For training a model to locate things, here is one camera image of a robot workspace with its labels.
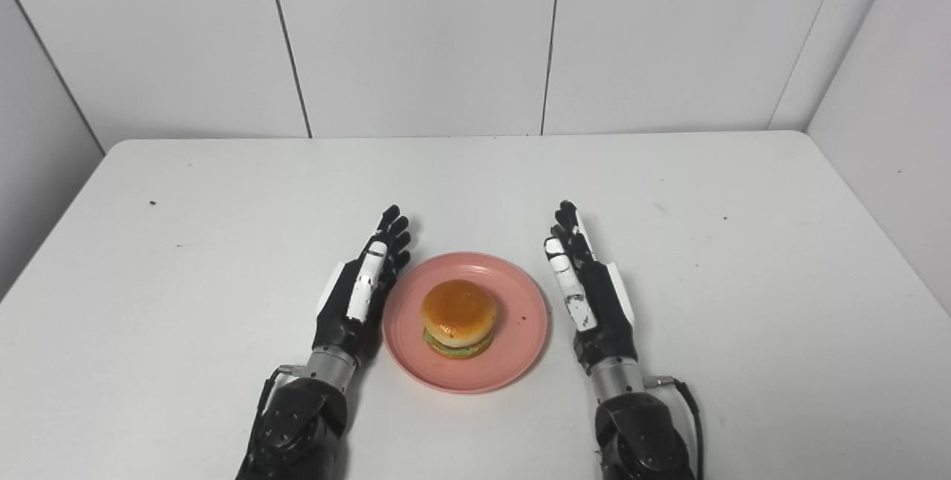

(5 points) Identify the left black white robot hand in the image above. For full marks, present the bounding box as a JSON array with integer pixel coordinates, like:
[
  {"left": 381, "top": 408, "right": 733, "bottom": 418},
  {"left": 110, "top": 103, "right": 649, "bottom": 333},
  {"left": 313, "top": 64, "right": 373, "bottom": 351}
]
[{"left": 312, "top": 204, "right": 412, "bottom": 363}]

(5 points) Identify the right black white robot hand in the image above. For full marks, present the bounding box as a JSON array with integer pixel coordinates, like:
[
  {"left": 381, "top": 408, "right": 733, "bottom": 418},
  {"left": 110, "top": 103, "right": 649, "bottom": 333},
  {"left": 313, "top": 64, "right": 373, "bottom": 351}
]
[{"left": 544, "top": 201, "right": 639, "bottom": 375}]

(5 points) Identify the pink round plate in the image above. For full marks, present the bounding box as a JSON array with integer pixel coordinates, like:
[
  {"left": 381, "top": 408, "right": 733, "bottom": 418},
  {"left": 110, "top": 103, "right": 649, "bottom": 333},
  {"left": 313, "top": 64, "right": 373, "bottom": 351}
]
[{"left": 382, "top": 252, "right": 550, "bottom": 395}]

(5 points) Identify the toy hamburger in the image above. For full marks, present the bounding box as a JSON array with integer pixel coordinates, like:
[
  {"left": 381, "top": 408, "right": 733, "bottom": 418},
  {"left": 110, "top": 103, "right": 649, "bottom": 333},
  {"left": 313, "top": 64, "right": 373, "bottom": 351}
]
[{"left": 421, "top": 279, "right": 498, "bottom": 360}]

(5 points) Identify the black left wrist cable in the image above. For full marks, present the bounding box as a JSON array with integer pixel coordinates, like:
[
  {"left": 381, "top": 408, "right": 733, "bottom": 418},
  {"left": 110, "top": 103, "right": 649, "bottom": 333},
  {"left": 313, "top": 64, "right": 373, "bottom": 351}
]
[{"left": 254, "top": 364, "right": 307, "bottom": 429}]

